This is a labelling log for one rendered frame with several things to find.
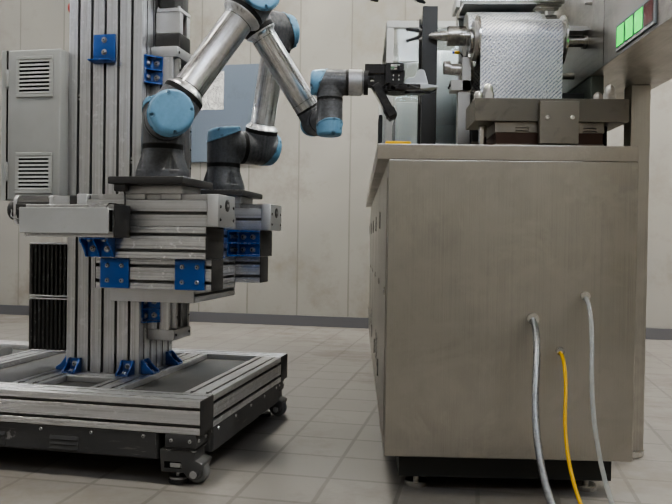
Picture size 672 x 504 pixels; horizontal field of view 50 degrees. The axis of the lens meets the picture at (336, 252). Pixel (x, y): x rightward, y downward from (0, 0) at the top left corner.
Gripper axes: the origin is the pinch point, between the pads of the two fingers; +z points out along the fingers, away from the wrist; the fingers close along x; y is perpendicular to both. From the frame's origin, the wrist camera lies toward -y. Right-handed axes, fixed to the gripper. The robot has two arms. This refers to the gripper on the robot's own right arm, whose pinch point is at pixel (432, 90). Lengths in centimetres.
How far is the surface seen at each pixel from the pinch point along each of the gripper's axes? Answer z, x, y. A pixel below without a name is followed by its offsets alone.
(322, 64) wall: -49, 343, 91
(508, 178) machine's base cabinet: 16.9, -26.1, -27.5
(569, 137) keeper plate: 33.2, -22.2, -16.3
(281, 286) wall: -79, 348, -79
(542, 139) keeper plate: 26.3, -22.2, -16.9
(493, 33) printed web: 17.1, -0.5, 16.5
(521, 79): 25.4, -0.5, 3.4
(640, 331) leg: 66, 13, -70
